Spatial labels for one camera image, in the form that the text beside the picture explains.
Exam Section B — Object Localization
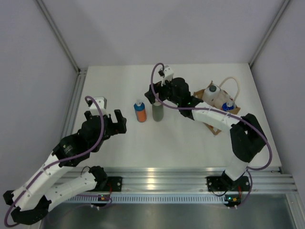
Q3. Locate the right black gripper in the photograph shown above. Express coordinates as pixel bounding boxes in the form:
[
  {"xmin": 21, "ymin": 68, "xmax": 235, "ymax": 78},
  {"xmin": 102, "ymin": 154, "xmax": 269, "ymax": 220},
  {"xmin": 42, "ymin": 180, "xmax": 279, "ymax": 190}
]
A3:
[{"xmin": 145, "ymin": 77, "xmax": 181, "ymax": 106}]

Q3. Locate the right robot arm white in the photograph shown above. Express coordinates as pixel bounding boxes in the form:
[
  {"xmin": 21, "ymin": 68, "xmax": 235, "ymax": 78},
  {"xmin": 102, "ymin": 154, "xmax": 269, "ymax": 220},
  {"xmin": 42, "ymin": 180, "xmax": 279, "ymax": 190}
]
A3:
[{"xmin": 144, "ymin": 77, "xmax": 270, "ymax": 190}]

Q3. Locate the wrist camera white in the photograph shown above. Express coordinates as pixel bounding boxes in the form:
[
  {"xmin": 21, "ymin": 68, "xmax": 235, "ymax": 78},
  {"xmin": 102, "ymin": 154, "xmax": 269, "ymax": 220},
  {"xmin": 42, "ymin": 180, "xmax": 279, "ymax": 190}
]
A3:
[
  {"xmin": 88, "ymin": 97, "xmax": 108, "ymax": 116},
  {"xmin": 158, "ymin": 65, "xmax": 174, "ymax": 86}
]

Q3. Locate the left aluminium frame post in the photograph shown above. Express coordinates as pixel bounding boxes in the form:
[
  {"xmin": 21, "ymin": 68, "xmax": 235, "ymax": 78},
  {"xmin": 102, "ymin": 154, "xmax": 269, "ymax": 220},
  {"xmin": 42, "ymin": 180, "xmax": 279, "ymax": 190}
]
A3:
[{"xmin": 34, "ymin": 0, "xmax": 80, "ymax": 74}]

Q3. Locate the blue orange spray bottle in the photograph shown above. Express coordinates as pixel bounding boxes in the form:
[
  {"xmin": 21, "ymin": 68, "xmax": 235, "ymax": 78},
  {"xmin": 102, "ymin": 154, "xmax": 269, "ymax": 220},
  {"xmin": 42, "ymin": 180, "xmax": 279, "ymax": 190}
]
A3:
[{"xmin": 133, "ymin": 100, "xmax": 147, "ymax": 123}]

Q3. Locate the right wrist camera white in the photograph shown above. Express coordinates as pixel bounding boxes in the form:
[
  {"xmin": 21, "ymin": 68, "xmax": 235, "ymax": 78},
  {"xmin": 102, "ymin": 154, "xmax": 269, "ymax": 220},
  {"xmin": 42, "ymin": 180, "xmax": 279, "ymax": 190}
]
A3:
[{"xmin": 158, "ymin": 65, "xmax": 174, "ymax": 86}]

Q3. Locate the white bottle dark cap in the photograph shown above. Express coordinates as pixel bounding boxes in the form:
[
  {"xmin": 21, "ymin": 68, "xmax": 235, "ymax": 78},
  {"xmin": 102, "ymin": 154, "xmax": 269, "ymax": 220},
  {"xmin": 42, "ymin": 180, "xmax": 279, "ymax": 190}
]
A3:
[{"xmin": 202, "ymin": 84, "xmax": 221, "ymax": 106}]

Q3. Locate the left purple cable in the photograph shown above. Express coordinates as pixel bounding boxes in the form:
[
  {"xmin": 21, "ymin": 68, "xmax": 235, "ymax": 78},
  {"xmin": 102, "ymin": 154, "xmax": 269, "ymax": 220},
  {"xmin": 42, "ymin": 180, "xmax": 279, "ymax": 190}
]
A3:
[{"xmin": 4, "ymin": 95, "xmax": 112, "ymax": 227}]

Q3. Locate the green bottle beige cap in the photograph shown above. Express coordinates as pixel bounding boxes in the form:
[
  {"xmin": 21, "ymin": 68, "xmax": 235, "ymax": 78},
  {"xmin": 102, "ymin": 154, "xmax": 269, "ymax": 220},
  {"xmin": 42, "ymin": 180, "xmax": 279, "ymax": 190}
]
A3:
[{"xmin": 152, "ymin": 102, "xmax": 164, "ymax": 122}]

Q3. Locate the slotted grey cable duct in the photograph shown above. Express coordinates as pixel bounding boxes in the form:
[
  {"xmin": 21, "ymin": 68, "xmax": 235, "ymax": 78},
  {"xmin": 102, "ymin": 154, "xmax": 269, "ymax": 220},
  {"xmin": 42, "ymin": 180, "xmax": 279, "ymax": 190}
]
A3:
[{"xmin": 66, "ymin": 193, "xmax": 238, "ymax": 204}]

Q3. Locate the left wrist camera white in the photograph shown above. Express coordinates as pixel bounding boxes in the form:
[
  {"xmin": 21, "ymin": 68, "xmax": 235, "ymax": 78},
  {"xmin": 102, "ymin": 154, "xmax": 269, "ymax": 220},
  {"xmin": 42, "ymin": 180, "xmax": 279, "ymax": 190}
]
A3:
[{"xmin": 88, "ymin": 97, "xmax": 108, "ymax": 116}]

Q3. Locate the right aluminium frame post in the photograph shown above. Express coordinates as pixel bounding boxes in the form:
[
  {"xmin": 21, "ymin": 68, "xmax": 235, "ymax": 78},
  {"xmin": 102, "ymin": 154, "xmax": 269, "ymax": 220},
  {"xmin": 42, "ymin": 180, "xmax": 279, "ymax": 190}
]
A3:
[{"xmin": 248, "ymin": 0, "xmax": 293, "ymax": 69}]

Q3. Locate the watermelon print canvas bag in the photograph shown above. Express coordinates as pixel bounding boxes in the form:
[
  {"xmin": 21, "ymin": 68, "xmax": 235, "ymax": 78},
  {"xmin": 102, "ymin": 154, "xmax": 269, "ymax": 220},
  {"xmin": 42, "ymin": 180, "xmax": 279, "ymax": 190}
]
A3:
[{"xmin": 192, "ymin": 77, "xmax": 240, "ymax": 135}]

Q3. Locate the aluminium frame post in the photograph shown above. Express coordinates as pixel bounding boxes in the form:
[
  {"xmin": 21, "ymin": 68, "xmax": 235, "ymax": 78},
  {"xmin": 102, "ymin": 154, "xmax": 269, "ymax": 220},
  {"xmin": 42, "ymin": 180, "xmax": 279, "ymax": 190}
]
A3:
[
  {"xmin": 248, "ymin": 0, "xmax": 293, "ymax": 69},
  {"xmin": 34, "ymin": 0, "xmax": 80, "ymax": 74}
]

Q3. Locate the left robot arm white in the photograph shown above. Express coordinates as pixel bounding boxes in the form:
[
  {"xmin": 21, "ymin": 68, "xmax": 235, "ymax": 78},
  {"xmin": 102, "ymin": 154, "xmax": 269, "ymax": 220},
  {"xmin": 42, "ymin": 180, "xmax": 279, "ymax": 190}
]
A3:
[{"xmin": 3, "ymin": 109, "xmax": 127, "ymax": 228}]

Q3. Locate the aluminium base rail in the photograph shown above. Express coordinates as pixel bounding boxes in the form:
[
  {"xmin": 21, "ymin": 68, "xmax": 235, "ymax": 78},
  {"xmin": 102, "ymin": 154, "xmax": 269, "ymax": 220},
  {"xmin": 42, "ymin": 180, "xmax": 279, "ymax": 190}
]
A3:
[{"xmin": 57, "ymin": 167, "xmax": 297, "ymax": 193}]

